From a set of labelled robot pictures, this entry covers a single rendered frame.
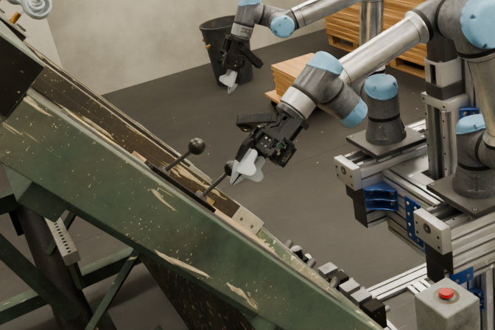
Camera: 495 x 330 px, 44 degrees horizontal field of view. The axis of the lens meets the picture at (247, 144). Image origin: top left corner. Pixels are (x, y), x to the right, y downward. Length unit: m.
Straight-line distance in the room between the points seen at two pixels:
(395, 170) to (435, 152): 0.17
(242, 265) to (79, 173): 0.39
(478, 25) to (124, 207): 0.93
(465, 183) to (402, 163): 0.46
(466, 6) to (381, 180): 0.95
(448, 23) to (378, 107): 0.73
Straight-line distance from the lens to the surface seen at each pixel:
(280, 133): 1.35
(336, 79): 1.39
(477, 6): 1.55
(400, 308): 2.81
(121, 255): 3.62
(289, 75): 5.20
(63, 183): 1.02
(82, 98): 1.76
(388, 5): 6.03
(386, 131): 2.28
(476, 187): 1.94
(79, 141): 1.00
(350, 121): 1.44
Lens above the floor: 2.05
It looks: 24 degrees down
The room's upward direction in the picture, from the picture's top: 11 degrees counter-clockwise
